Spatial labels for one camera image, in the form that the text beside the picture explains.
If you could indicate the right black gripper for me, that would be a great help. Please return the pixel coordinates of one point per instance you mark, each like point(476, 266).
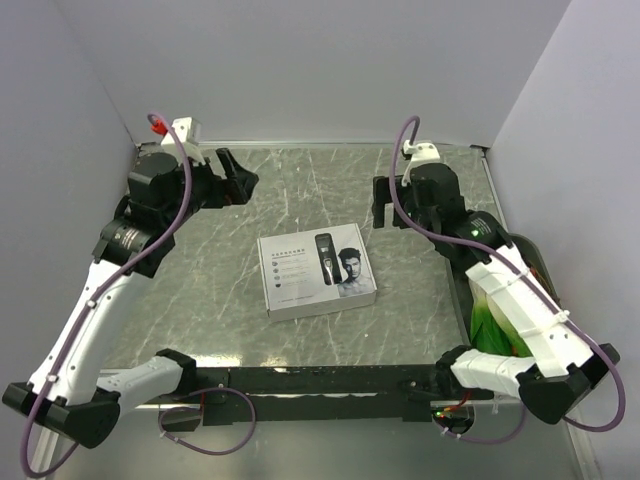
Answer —
point(382, 195)

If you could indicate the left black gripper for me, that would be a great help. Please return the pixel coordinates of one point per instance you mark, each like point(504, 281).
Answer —
point(225, 191)

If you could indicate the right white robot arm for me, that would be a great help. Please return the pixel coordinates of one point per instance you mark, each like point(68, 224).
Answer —
point(550, 399)

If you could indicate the fake green lettuce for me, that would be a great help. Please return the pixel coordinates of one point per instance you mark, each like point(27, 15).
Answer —
point(490, 331)

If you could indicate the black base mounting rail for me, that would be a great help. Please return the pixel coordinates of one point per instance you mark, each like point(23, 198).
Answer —
point(406, 392)

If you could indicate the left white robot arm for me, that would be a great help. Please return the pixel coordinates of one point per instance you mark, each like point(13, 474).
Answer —
point(165, 188)

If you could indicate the white hair clipper kit box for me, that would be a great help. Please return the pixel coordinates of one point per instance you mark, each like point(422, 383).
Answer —
point(315, 272)

